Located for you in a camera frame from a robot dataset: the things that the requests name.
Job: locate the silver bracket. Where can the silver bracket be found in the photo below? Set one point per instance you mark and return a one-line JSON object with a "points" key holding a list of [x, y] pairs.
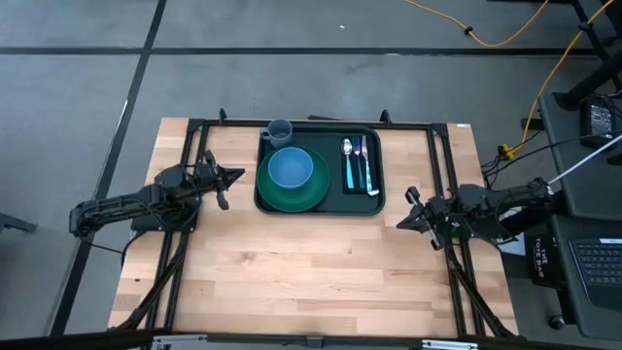
{"points": [[449, 345], [180, 340]]}

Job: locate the grey laptop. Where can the grey laptop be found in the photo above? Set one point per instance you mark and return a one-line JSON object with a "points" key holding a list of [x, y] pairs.
{"points": [[600, 265]]}

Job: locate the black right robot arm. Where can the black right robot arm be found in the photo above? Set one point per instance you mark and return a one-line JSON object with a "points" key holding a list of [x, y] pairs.
{"points": [[500, 204]]}

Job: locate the black aluminium table frame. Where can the black aluminium table frame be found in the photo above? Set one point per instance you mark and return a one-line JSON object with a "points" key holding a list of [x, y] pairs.
{"points": [[233, 122]]}

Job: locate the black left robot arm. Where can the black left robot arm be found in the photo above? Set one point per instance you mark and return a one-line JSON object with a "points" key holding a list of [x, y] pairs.
{"points": [[121, 204]]}

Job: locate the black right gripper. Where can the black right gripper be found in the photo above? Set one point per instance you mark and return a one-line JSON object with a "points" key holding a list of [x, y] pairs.
{"points": [[439, 216]]}

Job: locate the black cloth napkin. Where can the black cloth napkin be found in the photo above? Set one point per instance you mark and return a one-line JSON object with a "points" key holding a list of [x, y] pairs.
{"points": [[357, 191]]}

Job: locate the black caster wheel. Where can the black caster wheel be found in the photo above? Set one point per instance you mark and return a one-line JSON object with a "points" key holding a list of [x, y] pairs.
{"points": [[557, 322]]}

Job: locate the black tote bag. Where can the black tote bag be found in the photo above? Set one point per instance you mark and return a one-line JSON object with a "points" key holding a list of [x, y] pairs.
{"points": [[544, 257]]}

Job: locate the dark green tray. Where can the dark green tray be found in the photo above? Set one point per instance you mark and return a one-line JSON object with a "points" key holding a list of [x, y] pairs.
{"points": [[321, 204]]}

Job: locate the black crossbar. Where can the black crossbar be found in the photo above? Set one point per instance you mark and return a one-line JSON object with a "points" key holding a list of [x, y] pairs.
{"points": [[73, 340]]}

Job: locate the green plate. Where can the green plate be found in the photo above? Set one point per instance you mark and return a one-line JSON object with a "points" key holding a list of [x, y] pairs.
{"points": [[291, 199]]}

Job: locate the grey mug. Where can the grey mug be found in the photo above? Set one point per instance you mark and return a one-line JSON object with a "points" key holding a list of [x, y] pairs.
{"points": [[279, 133]]}

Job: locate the black stand leg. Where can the black stand leg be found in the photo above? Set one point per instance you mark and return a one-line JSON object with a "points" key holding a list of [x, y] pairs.
{"points": [[590, 78]]}

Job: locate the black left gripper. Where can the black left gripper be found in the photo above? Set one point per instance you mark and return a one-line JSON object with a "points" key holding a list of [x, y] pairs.
{"points": [[209, 179]]}

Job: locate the grey desk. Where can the grey desk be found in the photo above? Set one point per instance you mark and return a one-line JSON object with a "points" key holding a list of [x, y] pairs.
{"points": [[597, 194]]}

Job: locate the grey metal foot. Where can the grey metal foot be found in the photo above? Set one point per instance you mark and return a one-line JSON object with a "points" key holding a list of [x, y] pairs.
{"points": [[14, 223]]}

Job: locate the black power adapter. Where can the black power adapter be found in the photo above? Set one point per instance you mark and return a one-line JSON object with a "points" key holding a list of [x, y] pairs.
{"points": [[598, 121]]}

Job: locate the blue bowl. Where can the blue bowl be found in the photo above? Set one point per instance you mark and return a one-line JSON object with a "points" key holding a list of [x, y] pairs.
{"points": [[290, 167]]}

